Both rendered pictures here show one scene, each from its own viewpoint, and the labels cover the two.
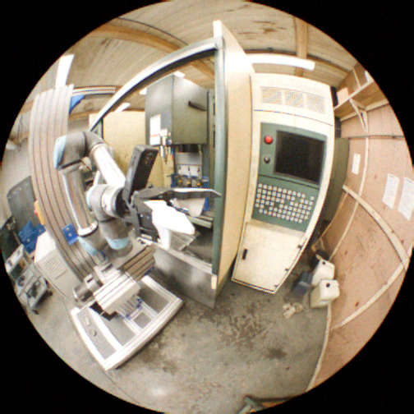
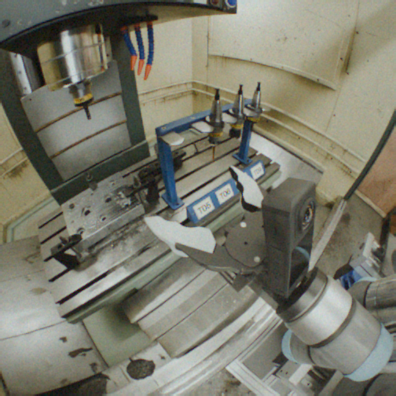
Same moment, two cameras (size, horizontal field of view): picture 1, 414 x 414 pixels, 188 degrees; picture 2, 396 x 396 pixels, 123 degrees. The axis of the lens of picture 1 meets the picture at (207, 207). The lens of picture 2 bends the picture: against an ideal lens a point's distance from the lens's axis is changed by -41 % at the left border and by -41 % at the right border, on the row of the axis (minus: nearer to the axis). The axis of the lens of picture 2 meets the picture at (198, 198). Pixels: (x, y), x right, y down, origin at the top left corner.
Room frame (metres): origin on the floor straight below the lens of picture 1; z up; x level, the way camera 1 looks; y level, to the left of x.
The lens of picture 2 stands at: (1.18, 0.80, 1.48)
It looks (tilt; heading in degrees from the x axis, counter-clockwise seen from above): 49 degrees down; 290
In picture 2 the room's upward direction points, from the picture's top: straight up
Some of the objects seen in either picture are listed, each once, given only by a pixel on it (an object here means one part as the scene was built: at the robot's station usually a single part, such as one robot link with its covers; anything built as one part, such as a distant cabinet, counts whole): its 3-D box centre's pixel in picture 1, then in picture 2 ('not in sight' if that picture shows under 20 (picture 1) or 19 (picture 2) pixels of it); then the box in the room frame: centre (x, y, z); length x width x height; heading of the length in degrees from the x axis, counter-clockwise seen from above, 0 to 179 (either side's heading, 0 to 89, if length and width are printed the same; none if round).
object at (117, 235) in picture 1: (117, 226); not in sight; (0.28, 0.27, 1.34); 0.11 x 0.08 x 0.11; 164
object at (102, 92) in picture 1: (92, 94); not in sight; (0.61, 0.70, 2.00); 0.32 x 0.09 x 0.05; 150
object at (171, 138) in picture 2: not in sight; (172, 139); (1.39, 0.41, 1.21); 0.07 x 0.05 x 0.01; 150
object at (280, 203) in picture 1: (281, 194); not in sight; (1.26, -0.85, 1.06); 1.34 x 0.58 x 2.12; 150
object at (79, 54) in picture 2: (165, 150); (72, 57); (1.60, 0.50, 1.48); 0.16 x 0.16 x 0.12
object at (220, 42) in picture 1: (113, 102); not in sight; (1.02, 0.83, 2.06); 2.08 x 0.04 x 0.12; 60
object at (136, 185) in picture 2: not in sight; (141, 190); (1.55, 0.44, 0.97); 0.13 x 0.03 x 0.15; 60
